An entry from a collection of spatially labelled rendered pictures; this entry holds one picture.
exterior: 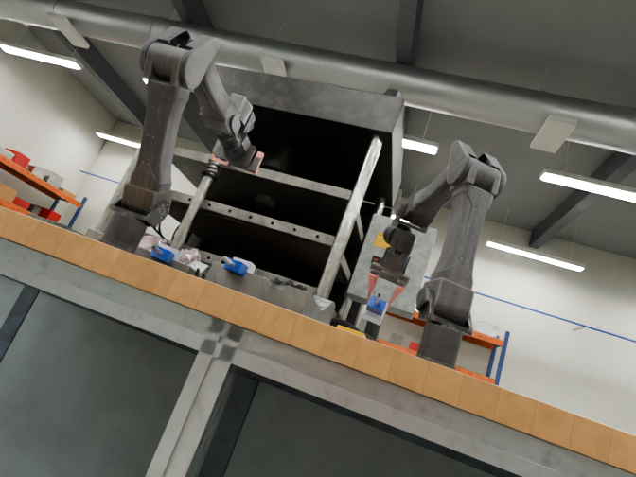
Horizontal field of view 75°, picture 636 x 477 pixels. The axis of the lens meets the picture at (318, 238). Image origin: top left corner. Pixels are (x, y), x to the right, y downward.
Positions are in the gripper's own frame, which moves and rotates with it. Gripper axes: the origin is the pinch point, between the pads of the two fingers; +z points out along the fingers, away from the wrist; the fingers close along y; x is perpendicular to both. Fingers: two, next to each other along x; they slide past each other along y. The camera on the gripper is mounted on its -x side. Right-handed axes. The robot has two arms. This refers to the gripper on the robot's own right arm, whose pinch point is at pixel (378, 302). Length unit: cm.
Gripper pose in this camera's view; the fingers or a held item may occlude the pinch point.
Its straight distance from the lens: 109.3
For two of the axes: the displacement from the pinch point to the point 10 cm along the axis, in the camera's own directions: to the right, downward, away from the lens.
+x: -2.6, 0.0, -9.7
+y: -9.0, -3.7, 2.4
